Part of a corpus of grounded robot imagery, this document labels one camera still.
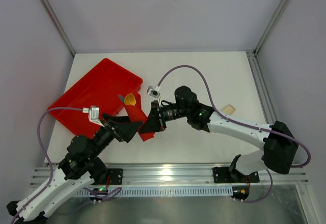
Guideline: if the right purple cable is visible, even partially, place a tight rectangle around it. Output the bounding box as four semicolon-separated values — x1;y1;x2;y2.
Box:
156;65;312;204

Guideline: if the blue plastic knife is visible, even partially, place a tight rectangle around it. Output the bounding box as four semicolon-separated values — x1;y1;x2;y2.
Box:
118;94;125;104

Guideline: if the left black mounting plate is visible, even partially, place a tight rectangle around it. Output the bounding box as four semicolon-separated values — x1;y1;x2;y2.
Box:
104;168;123;185

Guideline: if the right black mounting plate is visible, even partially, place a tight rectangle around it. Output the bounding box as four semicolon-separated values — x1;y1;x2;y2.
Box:
212;166;260;184

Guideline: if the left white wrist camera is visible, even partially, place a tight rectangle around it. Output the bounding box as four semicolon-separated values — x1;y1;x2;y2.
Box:
82;105;104;127

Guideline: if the cream utensil case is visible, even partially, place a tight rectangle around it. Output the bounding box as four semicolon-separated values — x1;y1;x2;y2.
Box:
221;104;236;115

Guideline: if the black mounting plate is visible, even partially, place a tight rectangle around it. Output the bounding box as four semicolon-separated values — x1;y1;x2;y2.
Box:
104;168;123;185
212;166;260;184

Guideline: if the yellow plastic spoon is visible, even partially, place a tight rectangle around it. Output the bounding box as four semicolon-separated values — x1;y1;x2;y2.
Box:
124;93;137;107

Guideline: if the yellow plastic fork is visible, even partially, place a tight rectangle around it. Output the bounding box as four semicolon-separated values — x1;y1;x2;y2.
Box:
124;93;137;105

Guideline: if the right aluminium side rail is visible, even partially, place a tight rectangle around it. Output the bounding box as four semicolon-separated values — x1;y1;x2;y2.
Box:
246;50;291;163

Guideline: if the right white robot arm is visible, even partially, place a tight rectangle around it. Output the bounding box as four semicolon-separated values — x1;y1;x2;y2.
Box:
140;86;298;182

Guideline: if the red paper napkin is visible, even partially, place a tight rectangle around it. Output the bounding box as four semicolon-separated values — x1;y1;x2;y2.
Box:
123;93;155;143

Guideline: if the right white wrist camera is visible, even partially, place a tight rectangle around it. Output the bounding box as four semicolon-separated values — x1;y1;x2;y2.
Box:
147;85;161;106

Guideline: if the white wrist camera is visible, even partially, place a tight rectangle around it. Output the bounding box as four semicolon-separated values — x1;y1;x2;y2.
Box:
82;105;104;127
147;85;161;106

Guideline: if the aluminium frame post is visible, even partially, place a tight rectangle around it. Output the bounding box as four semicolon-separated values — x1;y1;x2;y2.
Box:
39;0;76;57
254;0;291;56

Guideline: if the slotted white cable duct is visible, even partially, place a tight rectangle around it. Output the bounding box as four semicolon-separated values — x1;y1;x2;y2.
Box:
73;185;234;198

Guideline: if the left aluminium frame post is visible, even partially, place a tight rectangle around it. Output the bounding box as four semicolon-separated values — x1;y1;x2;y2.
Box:
39;0;76;57

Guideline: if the right aluminium frame post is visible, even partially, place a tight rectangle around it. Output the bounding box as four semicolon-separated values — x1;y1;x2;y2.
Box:
254;0;291;56

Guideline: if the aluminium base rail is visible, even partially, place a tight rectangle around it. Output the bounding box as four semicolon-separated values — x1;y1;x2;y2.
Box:
29;163;309;190

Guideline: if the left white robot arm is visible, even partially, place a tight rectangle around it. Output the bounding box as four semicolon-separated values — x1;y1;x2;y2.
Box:
7;106;143;223

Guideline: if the red plastic tray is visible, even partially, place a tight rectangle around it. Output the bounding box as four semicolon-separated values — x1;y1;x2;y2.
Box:
49;58;143;138

